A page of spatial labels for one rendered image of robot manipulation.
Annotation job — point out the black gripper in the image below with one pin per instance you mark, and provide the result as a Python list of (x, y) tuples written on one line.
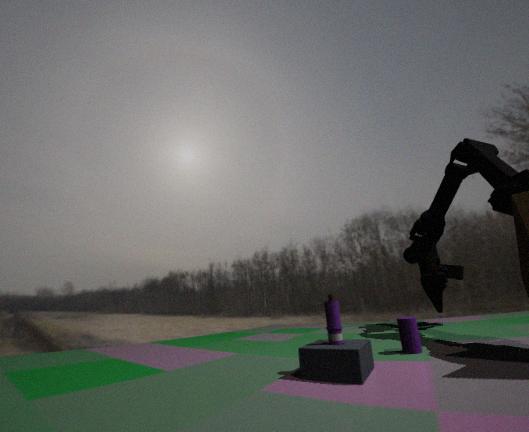
[(433, 281)]

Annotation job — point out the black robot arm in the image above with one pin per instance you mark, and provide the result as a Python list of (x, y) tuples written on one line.
[(481, 158)]

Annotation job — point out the purple marker cap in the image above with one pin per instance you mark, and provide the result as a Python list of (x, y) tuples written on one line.
[(409, 334)]

